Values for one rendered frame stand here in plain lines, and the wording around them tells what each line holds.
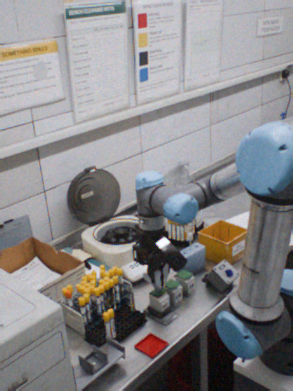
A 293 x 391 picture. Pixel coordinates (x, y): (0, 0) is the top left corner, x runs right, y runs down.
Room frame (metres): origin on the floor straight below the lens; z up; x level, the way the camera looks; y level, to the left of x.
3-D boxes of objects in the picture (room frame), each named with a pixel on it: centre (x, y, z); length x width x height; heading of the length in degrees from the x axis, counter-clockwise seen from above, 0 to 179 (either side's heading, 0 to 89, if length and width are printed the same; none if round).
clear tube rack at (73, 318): (1.15, 0.17, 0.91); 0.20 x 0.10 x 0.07; 136
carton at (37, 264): (1.22, 0.39, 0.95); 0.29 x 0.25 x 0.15; 46
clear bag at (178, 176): (1.92, -0.14, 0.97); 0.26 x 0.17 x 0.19; 152
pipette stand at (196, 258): (1.32, -0.13, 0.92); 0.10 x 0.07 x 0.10; 131
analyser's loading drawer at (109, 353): (0.87, 0.18, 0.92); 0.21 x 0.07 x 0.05; 136
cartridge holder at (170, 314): (1.12, -0.02, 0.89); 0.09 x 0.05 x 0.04; 46
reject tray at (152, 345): (0.98, 0.02, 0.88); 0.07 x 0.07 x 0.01; 46
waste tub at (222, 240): (1.43, -0.27, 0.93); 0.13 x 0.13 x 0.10; 42
